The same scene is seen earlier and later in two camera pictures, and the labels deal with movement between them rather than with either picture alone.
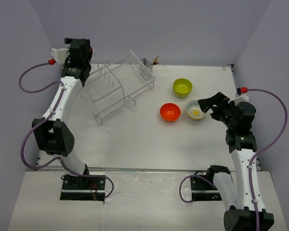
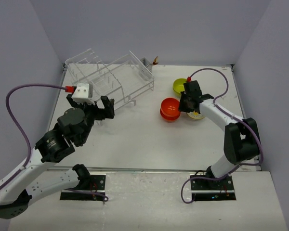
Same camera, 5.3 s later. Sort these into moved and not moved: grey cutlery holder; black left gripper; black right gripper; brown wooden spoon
Moved: black right gripper; black left gripper
Not moved: grey cutlery holder; brown wooden spoon
